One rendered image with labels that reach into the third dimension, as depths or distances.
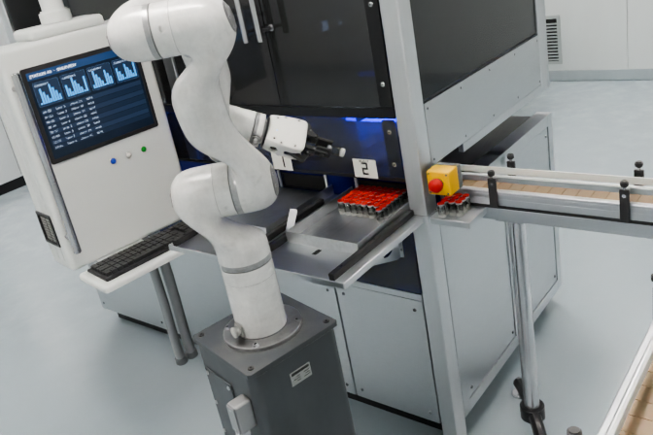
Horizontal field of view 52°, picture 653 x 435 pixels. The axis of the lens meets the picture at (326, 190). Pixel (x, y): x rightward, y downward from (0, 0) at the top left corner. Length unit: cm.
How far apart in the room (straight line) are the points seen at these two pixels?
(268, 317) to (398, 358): 89
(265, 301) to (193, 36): 63
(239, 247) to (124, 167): 102
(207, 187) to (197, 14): 39
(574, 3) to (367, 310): 468
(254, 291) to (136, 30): 63
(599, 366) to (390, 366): 84
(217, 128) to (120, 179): 112
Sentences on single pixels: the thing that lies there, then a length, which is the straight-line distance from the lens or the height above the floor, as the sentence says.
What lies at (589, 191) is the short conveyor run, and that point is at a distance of 194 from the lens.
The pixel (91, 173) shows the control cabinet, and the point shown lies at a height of 110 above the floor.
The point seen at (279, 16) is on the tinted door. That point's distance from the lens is 208.
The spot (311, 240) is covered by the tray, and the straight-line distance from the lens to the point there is 192.
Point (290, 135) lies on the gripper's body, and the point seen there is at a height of 126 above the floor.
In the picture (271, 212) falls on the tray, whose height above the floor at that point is 88.
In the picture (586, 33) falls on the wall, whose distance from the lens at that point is 656.
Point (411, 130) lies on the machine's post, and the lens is 189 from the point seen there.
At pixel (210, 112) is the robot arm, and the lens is 132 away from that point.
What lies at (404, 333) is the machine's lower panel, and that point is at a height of 44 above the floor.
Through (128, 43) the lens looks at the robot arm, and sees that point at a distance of 125.
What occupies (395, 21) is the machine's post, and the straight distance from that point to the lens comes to 183.
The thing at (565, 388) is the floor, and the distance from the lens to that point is 271.
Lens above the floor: 171
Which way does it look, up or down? 21 degrees down
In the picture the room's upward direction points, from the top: 11 degrees counter-clockwise
